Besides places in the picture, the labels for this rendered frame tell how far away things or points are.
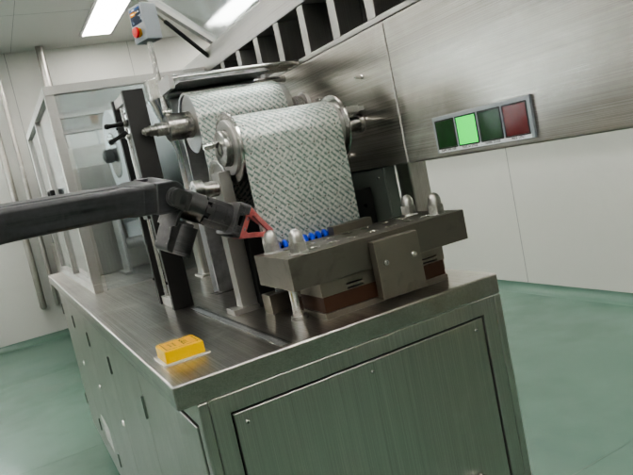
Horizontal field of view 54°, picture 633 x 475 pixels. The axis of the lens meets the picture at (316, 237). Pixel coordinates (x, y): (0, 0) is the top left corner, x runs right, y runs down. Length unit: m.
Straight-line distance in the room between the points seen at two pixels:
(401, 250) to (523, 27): 0.43
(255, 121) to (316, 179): 0.18
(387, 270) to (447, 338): 0.18
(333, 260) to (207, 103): 0.57
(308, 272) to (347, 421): 0.27
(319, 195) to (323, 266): 0.26
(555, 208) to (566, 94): 3.27
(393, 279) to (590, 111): 0.45
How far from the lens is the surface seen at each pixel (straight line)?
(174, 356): 1.12
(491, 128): 1.14
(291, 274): 1.10
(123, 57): 7.09
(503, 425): 1.36
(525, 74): 1.09
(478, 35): 1.16
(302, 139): 1.34
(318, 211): 1.34
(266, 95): 1.59
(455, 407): 1.26
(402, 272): 1.19
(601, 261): 4.17
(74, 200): 1.07
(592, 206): 4.10
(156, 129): 1.55
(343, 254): 1.14
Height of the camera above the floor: 1.19
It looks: 7 degrees down
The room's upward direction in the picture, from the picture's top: 12 degrees counter-clockwise
